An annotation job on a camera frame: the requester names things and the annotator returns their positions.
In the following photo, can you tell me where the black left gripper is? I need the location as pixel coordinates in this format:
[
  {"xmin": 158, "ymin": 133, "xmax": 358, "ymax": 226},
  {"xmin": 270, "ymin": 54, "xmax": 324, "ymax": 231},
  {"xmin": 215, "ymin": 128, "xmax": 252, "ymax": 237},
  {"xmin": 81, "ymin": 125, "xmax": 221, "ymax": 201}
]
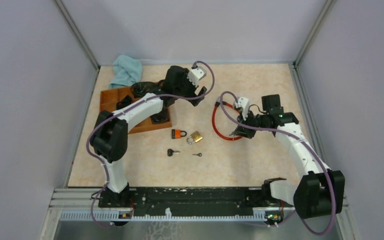
[{"xmin": 174, "ymin": 68, "xmax": 207, "ymax": 106}]

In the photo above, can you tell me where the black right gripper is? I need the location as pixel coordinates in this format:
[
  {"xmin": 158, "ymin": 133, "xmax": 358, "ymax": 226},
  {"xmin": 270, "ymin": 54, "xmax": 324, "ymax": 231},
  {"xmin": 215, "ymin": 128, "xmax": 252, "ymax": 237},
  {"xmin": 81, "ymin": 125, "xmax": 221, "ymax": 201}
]
[{"xmin": 233, "ymin": 108, "xmax": 269, "ymax": 139}]

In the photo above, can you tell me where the red cable lock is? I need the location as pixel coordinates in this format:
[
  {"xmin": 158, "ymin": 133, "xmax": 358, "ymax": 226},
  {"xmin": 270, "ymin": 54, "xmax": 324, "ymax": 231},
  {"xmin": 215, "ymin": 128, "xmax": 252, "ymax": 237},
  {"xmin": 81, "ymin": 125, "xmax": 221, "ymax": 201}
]
[{"xmin": 211, "ymin": 96, "xmax": 246, "ymax": 142}]

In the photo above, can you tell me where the brass padlock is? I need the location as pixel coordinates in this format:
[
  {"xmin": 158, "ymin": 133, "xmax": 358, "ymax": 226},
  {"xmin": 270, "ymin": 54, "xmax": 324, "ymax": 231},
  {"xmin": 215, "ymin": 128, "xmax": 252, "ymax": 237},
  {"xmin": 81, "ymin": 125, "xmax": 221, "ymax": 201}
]
[{"xmin": 186, "ymin": 131, "xmax": 203, "ymax": 145}]

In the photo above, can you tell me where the orange black padlock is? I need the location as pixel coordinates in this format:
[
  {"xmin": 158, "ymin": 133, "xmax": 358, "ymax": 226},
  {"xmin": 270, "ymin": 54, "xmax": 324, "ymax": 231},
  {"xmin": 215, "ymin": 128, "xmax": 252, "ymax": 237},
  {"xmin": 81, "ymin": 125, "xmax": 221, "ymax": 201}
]
[{"xmin": 171, "ymin": 129, "xmax": 187, "ymax": 139}]

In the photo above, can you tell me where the black head key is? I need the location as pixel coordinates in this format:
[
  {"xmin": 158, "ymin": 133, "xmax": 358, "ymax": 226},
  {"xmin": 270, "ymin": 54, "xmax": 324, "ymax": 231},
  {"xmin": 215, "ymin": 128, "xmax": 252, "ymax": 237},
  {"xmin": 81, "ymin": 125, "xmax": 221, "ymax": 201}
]
[{"xmin": 167, "ymin": 148, "xmax": 180, "ymax": 157}]

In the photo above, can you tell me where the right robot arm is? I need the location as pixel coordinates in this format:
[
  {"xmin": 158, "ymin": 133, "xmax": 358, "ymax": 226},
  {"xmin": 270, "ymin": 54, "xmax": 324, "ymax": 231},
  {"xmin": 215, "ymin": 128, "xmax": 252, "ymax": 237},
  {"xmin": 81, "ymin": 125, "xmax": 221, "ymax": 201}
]
[{"xmin": 233, "ymin": 94, "xmax": 345, "ymax": 219}]

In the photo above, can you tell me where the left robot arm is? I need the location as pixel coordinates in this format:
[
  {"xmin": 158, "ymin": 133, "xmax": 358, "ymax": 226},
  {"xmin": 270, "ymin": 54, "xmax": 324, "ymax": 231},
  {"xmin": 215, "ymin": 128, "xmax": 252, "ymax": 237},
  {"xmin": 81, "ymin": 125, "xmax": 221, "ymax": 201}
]
[{"xmin": 86, "ymin": 63, "xmax": 213, "ymax": 207}]

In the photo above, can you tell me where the rolled dark tie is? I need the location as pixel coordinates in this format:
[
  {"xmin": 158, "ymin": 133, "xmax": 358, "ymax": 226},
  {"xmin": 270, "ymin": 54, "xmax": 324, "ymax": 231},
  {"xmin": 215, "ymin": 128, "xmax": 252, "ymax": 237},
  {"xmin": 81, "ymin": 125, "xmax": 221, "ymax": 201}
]
[{"xmin": 150, "ymin": 108, "xmax": 170, "ymax": 125}]

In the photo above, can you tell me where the dark patterned tie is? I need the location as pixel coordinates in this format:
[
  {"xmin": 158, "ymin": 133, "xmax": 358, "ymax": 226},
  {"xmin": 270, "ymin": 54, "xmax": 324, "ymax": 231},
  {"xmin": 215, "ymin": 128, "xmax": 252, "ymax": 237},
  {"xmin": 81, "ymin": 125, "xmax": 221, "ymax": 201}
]
[{"xmin": 130, "ymin": 81, "xmax": 160, "ymax": 98}]

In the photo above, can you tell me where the rolled tie middle tray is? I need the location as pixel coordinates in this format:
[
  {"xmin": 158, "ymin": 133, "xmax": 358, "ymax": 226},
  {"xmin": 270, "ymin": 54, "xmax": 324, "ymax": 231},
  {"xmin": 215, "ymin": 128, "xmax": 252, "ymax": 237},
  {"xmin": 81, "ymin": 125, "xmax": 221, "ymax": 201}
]
[{"xmin": 115, "ymin": 95, "xmax": 133, "ymax": 110}]

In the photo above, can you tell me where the light blue towel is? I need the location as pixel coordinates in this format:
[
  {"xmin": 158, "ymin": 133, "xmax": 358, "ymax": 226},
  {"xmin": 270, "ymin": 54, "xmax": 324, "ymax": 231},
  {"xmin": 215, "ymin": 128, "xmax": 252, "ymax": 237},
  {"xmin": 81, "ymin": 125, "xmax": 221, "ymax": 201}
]
[{"xmin": 108, "ymin": 54, "xmax": 143, "ymax": 90}]

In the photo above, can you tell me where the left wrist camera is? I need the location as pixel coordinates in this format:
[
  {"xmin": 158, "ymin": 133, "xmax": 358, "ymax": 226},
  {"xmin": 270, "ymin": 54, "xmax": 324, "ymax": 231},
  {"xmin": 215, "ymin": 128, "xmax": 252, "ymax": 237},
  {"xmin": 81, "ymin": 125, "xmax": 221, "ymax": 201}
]
[{"xmin": 187, "ymin": 66, "xmax": 207, "ymax": 88}]

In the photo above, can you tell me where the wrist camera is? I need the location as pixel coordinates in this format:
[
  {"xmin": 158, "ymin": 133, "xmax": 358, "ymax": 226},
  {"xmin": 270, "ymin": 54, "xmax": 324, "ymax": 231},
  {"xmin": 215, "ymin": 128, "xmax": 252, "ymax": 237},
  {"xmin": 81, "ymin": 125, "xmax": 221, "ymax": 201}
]
[
  {"xmin": 233, "ymin": 97, "xmax": 251, "ymax": 121},
  {"xmin": 187, "ymin": 66, "xmax": 207, "ymax": 88}
]

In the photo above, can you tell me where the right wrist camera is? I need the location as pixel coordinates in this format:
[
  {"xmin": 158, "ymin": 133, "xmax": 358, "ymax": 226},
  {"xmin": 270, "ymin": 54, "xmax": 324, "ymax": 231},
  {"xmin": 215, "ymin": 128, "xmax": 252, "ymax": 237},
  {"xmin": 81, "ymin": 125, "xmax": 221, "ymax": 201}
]
[{"xmin": 233, "ymin": 97, "xmax": 251, "ymax": 121}]

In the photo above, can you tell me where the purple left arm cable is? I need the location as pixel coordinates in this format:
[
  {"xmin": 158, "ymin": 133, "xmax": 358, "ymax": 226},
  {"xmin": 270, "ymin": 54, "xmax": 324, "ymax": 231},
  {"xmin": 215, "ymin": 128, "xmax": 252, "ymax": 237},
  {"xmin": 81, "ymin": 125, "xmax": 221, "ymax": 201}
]
[{"xmin": 85, "ymin": 60, "xmax": 216, "ymax": 229}]

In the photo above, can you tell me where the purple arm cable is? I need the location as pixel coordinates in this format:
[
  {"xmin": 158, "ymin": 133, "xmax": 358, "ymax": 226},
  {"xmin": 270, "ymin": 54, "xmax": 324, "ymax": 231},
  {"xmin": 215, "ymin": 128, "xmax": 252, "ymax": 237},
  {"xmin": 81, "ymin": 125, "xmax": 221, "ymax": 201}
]
[
  {"xmin": 218, "ymin": 91, "xmax": 339, "ymax": 237},
  {"xmin": 85, "ymin": 60, "xmax": 216, "ymax": 229}
]

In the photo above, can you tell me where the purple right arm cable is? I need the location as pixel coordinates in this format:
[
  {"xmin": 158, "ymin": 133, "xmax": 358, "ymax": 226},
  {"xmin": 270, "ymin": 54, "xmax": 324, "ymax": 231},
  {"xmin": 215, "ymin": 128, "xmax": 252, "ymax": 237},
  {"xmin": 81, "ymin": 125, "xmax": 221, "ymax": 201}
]
[{"xmin": 218, "ymin": 91, "xmax": 339, "ymax": 237}]

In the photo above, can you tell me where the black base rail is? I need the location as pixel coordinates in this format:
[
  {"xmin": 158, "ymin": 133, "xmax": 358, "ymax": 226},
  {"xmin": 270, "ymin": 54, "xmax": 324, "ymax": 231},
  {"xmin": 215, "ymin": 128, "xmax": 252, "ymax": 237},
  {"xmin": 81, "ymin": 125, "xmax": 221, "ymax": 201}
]
[{"xmin": 98, "ymin": 186, "xmax": 287, "ymax": 215}]

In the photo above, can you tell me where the white slotted cable duct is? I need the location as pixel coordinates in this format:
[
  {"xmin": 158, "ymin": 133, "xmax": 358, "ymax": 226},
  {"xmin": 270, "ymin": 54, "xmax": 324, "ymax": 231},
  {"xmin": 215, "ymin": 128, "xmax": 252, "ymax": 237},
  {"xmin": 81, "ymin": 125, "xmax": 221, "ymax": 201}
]
[{"xmin": 59, "ymin": 208, "xmax": 283, "ymax": 223}]

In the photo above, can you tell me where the aluminium frame post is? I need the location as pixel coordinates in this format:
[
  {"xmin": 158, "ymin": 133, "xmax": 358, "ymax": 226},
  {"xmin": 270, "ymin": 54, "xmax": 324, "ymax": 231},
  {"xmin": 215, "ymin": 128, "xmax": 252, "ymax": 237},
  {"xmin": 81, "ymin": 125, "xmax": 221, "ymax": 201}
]
[{"xmin": 52, "ymin": 0, "xmax": 101, "ymax": 71}]

